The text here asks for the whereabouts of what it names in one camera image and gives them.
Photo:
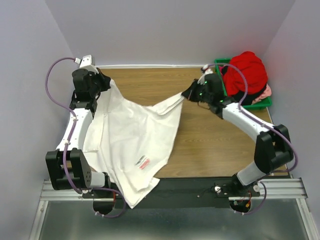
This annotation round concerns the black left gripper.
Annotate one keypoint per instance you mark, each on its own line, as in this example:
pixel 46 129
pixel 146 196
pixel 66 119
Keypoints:
pixel 105 80

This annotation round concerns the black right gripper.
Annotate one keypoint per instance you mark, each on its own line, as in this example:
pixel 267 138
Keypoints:
pixel 188 93

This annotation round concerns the white t shirt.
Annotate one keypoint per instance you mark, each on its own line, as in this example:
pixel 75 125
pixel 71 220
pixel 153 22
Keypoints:
pixel 131 142

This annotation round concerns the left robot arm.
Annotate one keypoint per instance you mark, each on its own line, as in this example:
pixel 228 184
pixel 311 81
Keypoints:
pixel 67 166

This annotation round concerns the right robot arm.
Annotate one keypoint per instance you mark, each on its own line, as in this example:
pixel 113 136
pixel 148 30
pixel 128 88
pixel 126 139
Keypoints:
pixel 272 143

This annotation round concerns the red t shirt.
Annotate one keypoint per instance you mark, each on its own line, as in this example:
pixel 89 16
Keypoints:
pixel 253 70

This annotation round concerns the green plastic bin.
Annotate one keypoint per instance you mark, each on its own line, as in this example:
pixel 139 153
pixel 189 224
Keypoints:
pixel 264 103

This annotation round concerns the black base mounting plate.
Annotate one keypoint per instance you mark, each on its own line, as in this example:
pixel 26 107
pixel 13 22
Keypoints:
pixel 194 192

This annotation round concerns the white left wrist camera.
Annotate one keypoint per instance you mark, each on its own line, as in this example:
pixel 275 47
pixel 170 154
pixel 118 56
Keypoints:
pixel 88 63

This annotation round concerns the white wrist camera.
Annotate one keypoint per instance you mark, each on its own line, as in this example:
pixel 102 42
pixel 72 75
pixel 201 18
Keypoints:
pixel 88 63
pixel 206 70

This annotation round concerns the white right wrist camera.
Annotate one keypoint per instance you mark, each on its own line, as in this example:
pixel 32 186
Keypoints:
pixel 206 70

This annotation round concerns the aluminium frame rail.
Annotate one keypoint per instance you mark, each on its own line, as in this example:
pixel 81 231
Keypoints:
pixel 271 188

